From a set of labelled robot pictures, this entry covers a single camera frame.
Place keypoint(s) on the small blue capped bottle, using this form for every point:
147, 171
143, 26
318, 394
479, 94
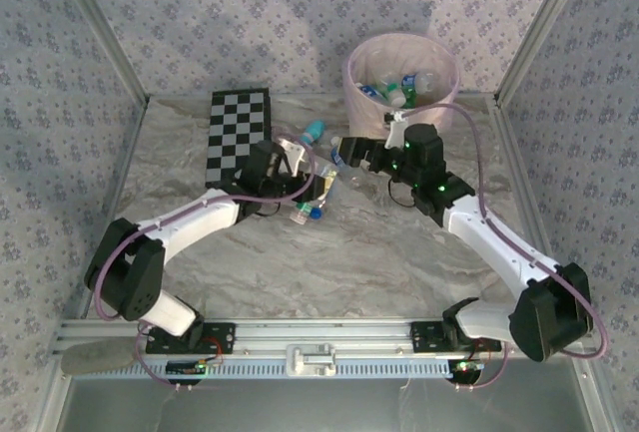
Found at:
316, 213

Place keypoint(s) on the small blue label water bottle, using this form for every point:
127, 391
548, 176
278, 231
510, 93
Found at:
337, 155

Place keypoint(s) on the clear plastic bottle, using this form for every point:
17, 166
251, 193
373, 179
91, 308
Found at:
329, 183

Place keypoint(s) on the clear bottle with green cap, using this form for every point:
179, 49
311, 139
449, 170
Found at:
299, 215

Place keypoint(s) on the clear bottle blue Pepsi label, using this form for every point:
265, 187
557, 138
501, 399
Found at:
369, 90

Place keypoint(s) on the green bottle with yellow cap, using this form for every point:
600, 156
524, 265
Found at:
411, 98

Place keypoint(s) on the blue label bottle white cap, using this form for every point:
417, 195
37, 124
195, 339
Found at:
409, 80

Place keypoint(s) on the clear bottle with blue cap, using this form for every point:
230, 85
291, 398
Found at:
429, 80

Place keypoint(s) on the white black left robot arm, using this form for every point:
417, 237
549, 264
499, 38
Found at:
190, 217

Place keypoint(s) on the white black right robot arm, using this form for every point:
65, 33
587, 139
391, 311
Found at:
494, 242

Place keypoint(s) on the white waste bin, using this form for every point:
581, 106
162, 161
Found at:
362, 128

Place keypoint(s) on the pink plastic bin liner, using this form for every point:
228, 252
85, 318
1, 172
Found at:
359, 68

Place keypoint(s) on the blue toy microphone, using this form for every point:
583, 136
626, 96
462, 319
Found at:
314, 130

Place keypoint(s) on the black grey chessboard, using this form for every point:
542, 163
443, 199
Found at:
234, 123

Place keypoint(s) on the small circuit board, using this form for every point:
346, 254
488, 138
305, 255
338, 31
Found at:
466, 367
187, 367

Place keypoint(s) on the grey metal front panel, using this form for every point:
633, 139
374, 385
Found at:
319, 407

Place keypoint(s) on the aluminium side rail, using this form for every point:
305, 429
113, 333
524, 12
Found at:
118, 192
505, 125

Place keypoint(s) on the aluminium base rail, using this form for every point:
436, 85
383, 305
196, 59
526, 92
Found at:
324, 332

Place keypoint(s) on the silver latch bracket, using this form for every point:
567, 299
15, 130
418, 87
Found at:
309, 359

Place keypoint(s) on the aluminium frame post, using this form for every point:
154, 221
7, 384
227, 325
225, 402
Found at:
102, 30
539, 28

